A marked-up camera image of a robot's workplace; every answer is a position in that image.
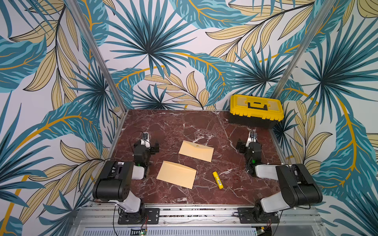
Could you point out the yellow glue stick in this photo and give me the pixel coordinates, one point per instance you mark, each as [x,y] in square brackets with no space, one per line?
[218,180]

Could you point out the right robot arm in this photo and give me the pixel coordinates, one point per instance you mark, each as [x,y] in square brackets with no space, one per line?
[296,184]

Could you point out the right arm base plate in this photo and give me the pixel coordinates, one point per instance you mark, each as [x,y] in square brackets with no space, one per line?
[253,215]

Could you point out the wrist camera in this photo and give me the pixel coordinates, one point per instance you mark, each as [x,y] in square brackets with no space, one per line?
[146,138]
[252,138]

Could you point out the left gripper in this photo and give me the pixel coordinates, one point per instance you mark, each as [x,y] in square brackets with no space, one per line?
[152,148]

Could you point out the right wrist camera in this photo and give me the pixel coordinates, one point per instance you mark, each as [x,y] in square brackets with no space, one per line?
[252,138]

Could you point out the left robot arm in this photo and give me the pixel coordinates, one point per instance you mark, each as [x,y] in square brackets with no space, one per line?
[114,186]

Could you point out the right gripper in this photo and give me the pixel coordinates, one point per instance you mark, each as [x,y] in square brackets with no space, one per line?
[242,146]

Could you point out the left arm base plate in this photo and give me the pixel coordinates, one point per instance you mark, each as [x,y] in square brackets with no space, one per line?
[144,215]

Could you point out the manila envelope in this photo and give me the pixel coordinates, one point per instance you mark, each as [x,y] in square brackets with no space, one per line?
[197,151]
[177,174]

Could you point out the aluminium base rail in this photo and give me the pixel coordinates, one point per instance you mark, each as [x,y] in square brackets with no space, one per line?
[195,220]

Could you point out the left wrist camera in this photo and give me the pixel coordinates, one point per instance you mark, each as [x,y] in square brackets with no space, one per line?
[146,138]

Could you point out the yellow black toolbox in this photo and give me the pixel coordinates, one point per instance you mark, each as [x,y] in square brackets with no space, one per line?
[255,111]

